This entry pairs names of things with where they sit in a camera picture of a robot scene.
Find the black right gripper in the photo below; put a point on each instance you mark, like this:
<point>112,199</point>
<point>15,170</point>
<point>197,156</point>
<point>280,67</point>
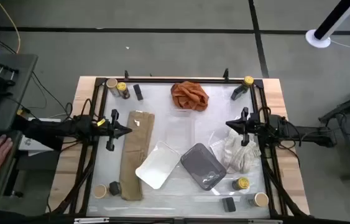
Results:
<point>250,126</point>

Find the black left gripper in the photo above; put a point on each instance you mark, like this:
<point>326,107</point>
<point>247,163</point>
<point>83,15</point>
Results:
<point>107,129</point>

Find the tan cloth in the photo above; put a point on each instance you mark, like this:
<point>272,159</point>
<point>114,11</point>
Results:
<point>135,155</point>

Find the black spice box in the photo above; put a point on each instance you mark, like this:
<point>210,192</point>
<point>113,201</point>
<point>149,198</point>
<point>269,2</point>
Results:
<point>115,188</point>
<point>237,92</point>
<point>229,204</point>
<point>138,92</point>

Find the yellow lid spice jar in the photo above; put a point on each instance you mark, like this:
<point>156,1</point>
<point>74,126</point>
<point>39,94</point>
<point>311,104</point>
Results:
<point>242,183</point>
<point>122,86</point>
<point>248,81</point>

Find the tan lid spice jar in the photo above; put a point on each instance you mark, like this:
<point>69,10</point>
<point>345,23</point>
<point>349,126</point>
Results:
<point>260,199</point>
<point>111,83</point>
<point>100,191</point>

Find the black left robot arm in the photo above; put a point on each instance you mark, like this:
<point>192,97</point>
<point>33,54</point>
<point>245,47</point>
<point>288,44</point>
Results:
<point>53,130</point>

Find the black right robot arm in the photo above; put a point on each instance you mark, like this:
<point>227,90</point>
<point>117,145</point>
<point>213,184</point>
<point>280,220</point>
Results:
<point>305,133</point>

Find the yellow tape tag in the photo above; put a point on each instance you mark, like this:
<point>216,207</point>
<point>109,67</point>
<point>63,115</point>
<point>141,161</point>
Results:
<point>101,122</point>

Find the clear plastic bag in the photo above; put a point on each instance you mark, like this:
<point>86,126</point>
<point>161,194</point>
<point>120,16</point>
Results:
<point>216,143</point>
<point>216,190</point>

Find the cream checked cloth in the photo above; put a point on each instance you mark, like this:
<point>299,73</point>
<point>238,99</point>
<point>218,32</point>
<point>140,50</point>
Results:
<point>240,155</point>

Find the white table cover sheet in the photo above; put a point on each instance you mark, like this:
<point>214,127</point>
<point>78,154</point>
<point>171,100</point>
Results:
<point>156,102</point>

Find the white square plate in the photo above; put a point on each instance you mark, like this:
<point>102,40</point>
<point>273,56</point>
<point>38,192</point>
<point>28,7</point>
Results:
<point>157,165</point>

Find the grey translucent plastic bin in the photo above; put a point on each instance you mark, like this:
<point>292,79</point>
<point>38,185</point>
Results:
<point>202,165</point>

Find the orange crumpled cloth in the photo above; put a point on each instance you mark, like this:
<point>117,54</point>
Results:
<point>190,96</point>

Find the white printed paper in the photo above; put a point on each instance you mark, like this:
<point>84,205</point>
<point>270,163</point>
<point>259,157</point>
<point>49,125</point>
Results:
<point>31,144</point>

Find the grey desk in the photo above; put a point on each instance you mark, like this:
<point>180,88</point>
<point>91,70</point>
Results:
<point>16,102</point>

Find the tower fan white round base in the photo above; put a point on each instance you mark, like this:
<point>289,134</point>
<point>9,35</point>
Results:
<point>317,39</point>

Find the black clamp stand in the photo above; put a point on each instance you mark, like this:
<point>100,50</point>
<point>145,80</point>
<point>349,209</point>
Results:
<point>3,82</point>

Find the black frame clamp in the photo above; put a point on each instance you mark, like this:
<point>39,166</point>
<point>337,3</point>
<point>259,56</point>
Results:
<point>126,75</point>
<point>226,73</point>

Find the black metal table frame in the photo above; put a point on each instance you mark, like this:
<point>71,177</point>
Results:
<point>174,80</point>

